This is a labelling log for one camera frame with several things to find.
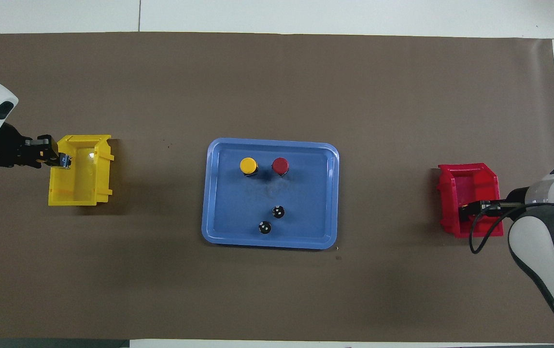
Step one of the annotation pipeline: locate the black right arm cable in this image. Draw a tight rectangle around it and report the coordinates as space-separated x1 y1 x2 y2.
469 202 554 255

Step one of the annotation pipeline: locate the red plastic bin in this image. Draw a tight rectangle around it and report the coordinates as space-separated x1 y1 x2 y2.
438 163 504 238

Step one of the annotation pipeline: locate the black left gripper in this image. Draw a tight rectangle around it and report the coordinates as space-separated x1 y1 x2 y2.
0 122 63 169

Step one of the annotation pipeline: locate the brown table mat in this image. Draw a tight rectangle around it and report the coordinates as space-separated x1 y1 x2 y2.
0 32 554 343

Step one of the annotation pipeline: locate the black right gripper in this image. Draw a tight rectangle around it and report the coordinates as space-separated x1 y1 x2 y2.
472 188 531 217

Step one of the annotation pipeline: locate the yellow plastic bin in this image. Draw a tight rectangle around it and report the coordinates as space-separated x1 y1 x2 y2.
48 134 114 207

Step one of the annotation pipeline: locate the blue plastic tray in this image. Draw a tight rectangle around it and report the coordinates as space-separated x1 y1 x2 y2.
201 138 340 250

